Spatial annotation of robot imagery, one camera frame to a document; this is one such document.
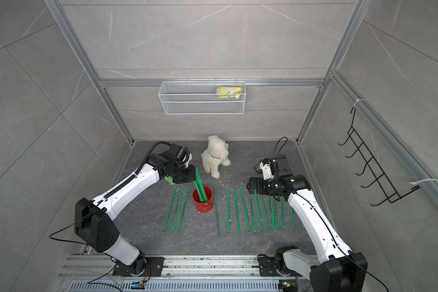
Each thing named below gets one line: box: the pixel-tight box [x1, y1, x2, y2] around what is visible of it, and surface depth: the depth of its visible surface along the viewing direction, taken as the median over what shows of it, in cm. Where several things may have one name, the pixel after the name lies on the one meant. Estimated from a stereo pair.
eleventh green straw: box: [290, 206, 296, 229], surface depth 87 cm
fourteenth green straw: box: [162, 187, 178, 232], surface depth 92 cm
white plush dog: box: [200, 135, 232, 179], surface depth 97 cm
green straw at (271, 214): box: [268, 196, 276, 230], surface depth 90 cm
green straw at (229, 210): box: [226, 188, 231, 233], surface depth 90 cm
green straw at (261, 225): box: [254, 188, 264, 232], surface depth 88 cm
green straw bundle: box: [194, 167, 209, 203], surface depth 86 cm
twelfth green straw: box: [172, 187, 183, 231], surface depth 92 cm
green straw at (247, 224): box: [239, 187, 251, 232], surface depth 90 cm
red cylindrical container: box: [192, 184, 214, 214], surface depth 86 cm
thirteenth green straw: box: [177, 187, 191, 231], surface depth 92 cm
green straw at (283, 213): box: [281, 195, 286, 230], surface depth 89 cm
